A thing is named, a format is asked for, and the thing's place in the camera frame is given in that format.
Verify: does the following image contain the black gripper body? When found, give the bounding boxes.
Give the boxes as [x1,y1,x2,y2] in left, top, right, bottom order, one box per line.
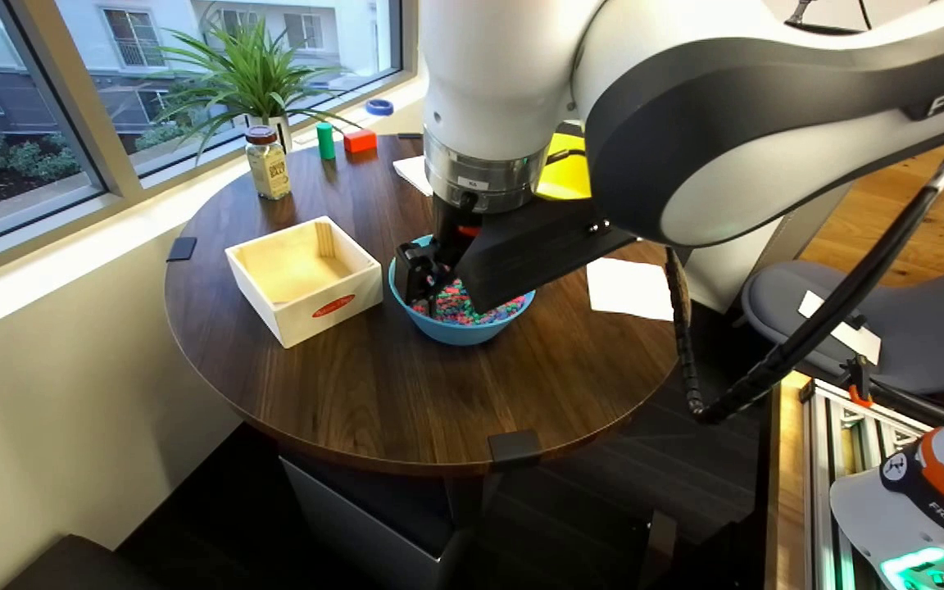
[422,192,496,273]

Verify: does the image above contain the colourful small beads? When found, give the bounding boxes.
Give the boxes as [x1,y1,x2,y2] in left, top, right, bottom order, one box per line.
[409,275,530,326]

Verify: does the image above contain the blue bowl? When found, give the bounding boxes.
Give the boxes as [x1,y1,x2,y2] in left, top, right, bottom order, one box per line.
[385,232,542,349]

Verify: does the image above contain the white folded napkin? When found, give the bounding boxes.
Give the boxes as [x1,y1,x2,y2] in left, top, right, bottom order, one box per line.
[390,154,439,200]

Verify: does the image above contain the white wooden box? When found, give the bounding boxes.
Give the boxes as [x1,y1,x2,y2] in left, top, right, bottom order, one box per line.
[224,212,388,349]

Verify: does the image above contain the red block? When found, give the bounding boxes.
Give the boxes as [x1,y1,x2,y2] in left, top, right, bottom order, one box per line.
[340,126,382,160]

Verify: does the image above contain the green block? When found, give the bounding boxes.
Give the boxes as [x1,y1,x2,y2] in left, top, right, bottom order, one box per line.
[314,120,340,165]

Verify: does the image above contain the white paper sheet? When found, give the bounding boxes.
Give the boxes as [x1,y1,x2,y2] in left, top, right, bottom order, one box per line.
[583,255,678,324]

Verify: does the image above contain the yellow jar with dark lid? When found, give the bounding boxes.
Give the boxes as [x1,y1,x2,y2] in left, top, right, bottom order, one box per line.
[242,120,296,203]

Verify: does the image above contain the grey cabinet under table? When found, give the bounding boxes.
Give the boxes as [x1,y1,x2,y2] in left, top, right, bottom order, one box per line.
[277,452,474,590]

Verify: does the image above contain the green potted plant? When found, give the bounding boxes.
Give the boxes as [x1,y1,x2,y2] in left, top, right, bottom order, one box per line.
[147,13,335,151]

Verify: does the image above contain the white paper label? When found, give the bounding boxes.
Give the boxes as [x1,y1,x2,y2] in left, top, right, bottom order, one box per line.
[796,289,886,368]

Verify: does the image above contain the wooden board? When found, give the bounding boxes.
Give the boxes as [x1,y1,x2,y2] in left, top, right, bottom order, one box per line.
[763,369,817,590]

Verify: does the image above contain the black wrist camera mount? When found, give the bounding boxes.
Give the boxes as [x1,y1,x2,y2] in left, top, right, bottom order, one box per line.
[453,200,643,318]

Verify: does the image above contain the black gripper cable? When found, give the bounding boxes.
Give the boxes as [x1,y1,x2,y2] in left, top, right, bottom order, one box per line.
[661,244,708,414]

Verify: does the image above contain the black braided cable conduit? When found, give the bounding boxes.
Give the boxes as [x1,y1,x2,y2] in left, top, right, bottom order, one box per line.
[684,126,944,427]

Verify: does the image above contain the brown window frame post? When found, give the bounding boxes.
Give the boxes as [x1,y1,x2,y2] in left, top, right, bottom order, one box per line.
[8,0,150,203]

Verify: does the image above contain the aluminium rail frame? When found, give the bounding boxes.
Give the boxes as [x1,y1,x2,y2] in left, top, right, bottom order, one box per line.
[796,372,934,590]

